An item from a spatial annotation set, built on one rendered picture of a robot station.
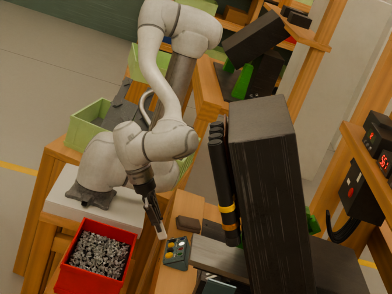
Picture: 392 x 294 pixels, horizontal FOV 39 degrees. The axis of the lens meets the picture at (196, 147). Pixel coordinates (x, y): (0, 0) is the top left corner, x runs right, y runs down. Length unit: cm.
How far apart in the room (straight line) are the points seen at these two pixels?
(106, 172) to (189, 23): 65
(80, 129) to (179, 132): 118
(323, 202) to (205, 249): 90
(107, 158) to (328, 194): 99
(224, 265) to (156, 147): 42
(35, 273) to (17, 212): 142
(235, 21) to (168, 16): 622
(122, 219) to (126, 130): 51
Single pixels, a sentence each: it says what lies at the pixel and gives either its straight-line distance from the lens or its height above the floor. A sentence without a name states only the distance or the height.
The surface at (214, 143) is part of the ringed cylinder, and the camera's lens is 140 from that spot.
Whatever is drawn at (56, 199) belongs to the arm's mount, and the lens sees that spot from 224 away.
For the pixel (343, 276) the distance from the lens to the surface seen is 176.
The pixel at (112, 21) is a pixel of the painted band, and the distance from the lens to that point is 883.
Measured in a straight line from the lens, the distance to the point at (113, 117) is 308.
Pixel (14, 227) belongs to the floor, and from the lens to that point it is 364.
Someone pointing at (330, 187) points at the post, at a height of 119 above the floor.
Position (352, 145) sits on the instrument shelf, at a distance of 199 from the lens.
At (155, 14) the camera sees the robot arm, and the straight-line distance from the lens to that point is 210.
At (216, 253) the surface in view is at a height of 113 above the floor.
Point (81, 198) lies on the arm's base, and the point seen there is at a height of 91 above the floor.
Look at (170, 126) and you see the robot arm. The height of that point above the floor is 143.
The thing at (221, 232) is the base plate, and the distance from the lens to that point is 239.
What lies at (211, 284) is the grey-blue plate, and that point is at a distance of 183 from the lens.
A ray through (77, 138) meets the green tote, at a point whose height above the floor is 86.
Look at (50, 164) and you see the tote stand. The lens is 289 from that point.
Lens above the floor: 204
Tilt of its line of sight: 21 degrees down
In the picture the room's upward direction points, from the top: 20 degrees clockwise
